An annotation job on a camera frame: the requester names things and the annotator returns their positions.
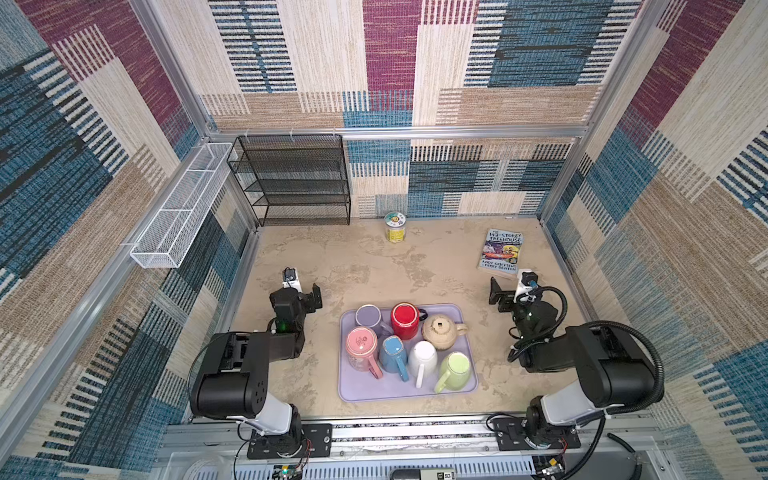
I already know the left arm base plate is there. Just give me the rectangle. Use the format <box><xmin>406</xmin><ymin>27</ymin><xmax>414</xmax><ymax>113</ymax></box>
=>
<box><xmin>246</xmin><ymin>423</ymin><xmax>333</xmax><ymax>461</ymax></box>

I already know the pink patterned mug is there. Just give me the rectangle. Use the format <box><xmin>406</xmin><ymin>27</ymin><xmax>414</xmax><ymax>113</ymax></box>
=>
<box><xmin>345</xmin><ymin>326</ymin><xmax>383</xmax><ymax>379</ymax></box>

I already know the lavender plastic tray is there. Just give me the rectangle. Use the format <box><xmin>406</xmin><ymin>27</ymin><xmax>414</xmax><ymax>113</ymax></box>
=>
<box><xmin>338</xmin><ymin>310</ymin><xmax>478</xmax><ymax>403</ymax></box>

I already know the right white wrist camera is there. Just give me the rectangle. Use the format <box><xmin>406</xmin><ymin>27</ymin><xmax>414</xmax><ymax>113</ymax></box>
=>
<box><xmin>515</xmin><ymin>269</ymin><xmax>538</xmax><ymax>303</ymax></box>

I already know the blue flowered mug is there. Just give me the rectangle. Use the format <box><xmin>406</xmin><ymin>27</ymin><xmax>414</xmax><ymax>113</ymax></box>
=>
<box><xmin>378</xmin><ymin>335</ymin><xmax>409</xmax><ymax>382</ymax></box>

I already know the colourful paperback book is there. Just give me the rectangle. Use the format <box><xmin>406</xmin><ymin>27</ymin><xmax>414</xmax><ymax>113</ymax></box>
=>
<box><xmin>478</xmin><ymin>229</ymin><xmax>524</xmax><ymax>275</ymax></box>

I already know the lavender mug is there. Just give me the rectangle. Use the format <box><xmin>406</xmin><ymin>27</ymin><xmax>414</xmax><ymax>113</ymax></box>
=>
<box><xmin>355</xmin><ymin>304</ymin><xmax>393</xmax><ymax>338</ymax></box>

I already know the white wire mesh basket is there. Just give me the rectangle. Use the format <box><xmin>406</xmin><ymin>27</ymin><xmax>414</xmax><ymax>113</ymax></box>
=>
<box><xmin>130</xmin><ymin>143</ymin><xmax>233</xmax><ymax>269</ymax></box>

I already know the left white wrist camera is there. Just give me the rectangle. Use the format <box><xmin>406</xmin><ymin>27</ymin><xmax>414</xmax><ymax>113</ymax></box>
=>
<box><xmin>282</xmin><ymin>267</ymin><xmax>302</xmax><ymax>292</ymax></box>

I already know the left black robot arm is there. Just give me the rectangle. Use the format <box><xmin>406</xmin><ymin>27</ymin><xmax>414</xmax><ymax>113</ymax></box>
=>
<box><xmin>189</xmin><ymin>284</ymin><xmax>323</xmax><ymax>458</ymax></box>

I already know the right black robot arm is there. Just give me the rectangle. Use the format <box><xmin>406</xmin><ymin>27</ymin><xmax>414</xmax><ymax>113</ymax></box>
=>
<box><xmin>487</xmin><ymin>271</ymin><xmax>665</xmax><ymax>451</ymax></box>

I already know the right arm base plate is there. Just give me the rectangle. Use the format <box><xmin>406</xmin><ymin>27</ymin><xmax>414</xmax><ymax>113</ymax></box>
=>
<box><xmin>486</xmin><ymin>415</ymin><xmax>582</xmax><ymax>451</ymax></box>

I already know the white mug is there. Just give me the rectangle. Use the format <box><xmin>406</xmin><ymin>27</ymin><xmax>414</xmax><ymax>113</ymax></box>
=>
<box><xmin>407</xmin><ymin>340</ymin><xmax>438</xmax><ymax>388</ymax></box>

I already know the red mug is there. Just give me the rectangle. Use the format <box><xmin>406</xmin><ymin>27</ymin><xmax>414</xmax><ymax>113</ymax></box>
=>
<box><xmin>390</xmin><ymin>302</ymin><xmax>428</xmax><ymax>341</ymax></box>

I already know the black wire shelf rack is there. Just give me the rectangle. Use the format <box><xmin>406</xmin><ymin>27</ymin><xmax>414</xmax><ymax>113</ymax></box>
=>
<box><xmin>228</xmin><ymin>134</ymin><xmax>351</xmax><ymax>227</ymax></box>

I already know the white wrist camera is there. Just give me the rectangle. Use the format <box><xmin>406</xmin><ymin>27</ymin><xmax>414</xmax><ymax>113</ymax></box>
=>
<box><xmin>282</xmin><ymin>267</ymin><xmax>302</xmax><ymax>292</ymax></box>
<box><xmin>515</xmin><ymin>269</ymin><xmax>538</xmax><ymax>303</ymax></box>

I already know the light green mug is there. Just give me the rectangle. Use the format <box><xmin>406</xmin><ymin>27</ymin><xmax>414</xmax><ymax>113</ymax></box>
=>
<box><xmin>434</xmin><ymin>352</ymin><xmax>472</xmax><ymax>393</ymax></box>

